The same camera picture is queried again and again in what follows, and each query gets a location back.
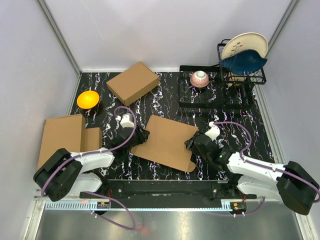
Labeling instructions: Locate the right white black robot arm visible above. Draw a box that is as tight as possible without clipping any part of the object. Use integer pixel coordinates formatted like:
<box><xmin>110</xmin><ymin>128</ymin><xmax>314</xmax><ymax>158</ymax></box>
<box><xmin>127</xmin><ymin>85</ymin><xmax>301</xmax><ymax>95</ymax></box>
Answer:
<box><xmin>184</xmin><ymin>132</ymin><xmax>320</xmax><ymax>216</ymax></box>

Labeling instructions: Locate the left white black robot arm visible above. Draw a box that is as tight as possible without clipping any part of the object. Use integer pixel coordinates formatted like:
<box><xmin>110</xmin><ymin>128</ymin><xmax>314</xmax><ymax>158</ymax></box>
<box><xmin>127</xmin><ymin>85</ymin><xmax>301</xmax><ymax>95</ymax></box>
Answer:
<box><xmin>33</xmin><ymin>125</ymin><xmax>150</xmax><ymax>202</ymax></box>

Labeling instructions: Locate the small cardboard box left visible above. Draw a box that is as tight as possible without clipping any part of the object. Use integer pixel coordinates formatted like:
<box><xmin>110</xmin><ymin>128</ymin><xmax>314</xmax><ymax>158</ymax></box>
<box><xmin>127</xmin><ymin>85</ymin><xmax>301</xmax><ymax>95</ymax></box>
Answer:
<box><xmin>80</xmin><ymin>127</ymin><xmax>103</xmax><ymax>152</ymax></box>

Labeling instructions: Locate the closed cardboard box back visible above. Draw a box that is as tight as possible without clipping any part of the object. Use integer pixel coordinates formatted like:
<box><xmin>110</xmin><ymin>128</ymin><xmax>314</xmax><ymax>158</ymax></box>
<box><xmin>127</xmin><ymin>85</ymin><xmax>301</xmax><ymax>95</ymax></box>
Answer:
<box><xmin>106</xmin><ymin>62</ymin><xmax>160</xmax><ymax>107</ymax></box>

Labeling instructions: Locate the large cardboard box left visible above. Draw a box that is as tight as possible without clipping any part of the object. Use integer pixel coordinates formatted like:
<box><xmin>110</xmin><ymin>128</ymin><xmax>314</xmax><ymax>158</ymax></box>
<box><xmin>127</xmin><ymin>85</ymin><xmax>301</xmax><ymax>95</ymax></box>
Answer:
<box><xmin>37</xmin><ymin>114</ymin><xmax>85</xmax><ymax>169</ymax></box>

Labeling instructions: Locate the orange bowl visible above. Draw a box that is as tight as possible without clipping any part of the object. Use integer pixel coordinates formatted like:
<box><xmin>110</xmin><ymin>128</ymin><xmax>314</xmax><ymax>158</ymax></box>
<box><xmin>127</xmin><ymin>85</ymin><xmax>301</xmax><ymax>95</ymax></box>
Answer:
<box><xmin>76</xmin><ymin>90</ymin><xmax>100</xmax><ymax>110</ymax></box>

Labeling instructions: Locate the pink patterned bowl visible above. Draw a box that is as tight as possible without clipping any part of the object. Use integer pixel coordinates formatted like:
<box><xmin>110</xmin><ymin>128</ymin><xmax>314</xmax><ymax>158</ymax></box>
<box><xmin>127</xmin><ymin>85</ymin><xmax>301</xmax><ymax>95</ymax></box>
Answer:
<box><xmin>190</xmin><ymin>70</ymin><xmax>209</xmax><ymax>88</ymax></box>

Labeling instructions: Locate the beige cup in rack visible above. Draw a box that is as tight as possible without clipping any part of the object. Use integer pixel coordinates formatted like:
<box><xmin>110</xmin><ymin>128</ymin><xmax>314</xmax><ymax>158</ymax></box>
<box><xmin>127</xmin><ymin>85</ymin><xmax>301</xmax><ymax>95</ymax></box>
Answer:
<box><xmin>227</xmin><ymin>76</ymin><xmax>245</xmax><ymax>87</ymax></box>

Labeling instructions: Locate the blue leaf plate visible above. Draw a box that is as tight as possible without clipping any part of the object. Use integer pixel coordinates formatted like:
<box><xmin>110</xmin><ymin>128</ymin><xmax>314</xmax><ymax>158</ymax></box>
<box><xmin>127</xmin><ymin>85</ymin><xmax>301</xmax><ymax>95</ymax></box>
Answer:
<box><xmin>219</xmin><ymin>49</ymin><xmax>268</xmax><ymax>76</ymax></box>

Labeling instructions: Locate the cream floral plate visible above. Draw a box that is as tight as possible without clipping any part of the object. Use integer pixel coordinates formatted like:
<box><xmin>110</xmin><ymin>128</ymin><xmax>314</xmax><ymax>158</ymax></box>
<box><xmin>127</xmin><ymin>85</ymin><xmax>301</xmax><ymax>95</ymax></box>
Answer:
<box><xmin>221</xmin><ymin>32</ymin><xmax>269</xmax><ymax>60</ymax></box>

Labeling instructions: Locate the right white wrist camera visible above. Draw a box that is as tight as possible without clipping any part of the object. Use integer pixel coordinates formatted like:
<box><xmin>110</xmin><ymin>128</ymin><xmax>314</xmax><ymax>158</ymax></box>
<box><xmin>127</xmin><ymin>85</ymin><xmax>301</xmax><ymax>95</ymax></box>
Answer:
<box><xmin>204</xmin><ymin>121</ymin><xmax>220</xmax><ymax>141</ymax></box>

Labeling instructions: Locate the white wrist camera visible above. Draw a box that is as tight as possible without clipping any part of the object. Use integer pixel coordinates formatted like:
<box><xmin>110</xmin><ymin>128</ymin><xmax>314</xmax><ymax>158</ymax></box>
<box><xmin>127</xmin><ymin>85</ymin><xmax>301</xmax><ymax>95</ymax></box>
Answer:
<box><xmin>115</xmin><ymin>113</ymin><xmax>135</xmax><ymax>128</ymax></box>
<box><xmin>204</xmin><ymin>121</ymin><xmax>220</xmax><ymax>141</ymax></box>

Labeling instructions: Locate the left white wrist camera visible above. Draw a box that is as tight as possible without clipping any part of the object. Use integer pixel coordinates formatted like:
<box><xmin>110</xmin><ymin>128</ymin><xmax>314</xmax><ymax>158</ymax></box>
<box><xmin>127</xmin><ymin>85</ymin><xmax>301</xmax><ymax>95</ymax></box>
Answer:
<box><xmin>115</xmin><ymin>113</ymin><xmax>135</xmax><ymax>128</ymax></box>

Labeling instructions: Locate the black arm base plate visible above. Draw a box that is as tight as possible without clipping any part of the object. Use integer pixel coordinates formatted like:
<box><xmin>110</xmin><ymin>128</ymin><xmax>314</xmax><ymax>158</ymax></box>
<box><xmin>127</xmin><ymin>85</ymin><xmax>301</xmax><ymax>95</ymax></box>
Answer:
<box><xmin>95</xmin><ymin>179</ymin><xmax>257</xmax><ymax>200</ymax></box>

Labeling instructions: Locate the black wire dish rack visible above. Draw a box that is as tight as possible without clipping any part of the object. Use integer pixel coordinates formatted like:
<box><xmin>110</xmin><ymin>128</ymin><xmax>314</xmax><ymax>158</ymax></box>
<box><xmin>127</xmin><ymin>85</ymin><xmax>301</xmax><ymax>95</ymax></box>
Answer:
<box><xmin>178</xmin><ymin>39</ymin><xmax>267</xmax><ymax>110</ymax></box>

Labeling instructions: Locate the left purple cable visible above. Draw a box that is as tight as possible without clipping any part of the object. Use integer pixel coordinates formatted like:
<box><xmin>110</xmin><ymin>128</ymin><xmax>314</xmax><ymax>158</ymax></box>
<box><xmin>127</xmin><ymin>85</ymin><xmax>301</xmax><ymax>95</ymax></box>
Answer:
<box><xmin>40</xmin><ymin>106</ymin><xmax>138</xmax><ymax>230</ymax></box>

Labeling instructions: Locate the purple cable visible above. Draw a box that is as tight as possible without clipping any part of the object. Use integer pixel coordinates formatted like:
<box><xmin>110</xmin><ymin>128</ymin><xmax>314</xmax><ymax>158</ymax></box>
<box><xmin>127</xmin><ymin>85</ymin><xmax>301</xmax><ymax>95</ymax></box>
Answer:
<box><xmin>207</xmin><ymin>121</ymin><xmax>320</xmax><ymax>217</ymax></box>
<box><xmin>40</xmin><ymin>106</ymin><xmax>138</xmax><ymax>230</ymax></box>

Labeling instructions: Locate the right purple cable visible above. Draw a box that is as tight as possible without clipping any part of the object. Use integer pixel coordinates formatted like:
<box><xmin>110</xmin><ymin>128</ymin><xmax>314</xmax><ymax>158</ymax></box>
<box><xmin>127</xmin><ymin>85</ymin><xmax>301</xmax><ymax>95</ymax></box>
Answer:
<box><xmin>207</xmin><ymin>121</ymin><xmax>320</xmax><ymax>217</ymax></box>

